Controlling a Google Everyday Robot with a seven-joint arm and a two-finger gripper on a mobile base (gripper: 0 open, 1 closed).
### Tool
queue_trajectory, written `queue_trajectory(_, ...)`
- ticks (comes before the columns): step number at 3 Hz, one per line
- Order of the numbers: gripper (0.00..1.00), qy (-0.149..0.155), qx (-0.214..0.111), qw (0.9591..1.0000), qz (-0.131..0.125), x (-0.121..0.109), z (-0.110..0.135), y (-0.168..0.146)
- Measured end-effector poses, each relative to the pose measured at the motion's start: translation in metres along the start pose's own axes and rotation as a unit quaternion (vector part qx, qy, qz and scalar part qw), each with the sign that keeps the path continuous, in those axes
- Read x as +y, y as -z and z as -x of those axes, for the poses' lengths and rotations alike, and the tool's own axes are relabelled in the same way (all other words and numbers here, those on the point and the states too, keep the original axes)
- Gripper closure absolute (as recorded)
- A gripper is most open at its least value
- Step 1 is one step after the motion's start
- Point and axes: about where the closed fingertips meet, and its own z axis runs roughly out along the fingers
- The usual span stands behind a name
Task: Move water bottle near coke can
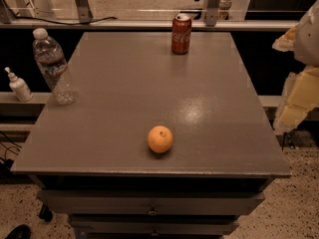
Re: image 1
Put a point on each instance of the orange fruit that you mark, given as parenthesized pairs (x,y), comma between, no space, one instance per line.
(160,139)

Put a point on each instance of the grey drawer cabinet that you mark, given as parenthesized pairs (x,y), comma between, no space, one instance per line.
(91,159)

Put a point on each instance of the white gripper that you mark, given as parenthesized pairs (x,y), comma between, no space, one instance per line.
(308,39)

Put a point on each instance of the white pump dispenser bottle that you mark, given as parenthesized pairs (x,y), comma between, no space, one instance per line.
(19,87)

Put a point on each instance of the clear plastic water bottle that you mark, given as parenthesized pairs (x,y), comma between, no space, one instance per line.
(53,66)

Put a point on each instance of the cabinet caster wheel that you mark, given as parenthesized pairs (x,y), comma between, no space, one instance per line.
(45,213)

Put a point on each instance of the red coke can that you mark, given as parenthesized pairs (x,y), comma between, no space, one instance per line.
(180,34)

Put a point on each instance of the black shoe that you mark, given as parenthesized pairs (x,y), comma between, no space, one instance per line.
(20,232)

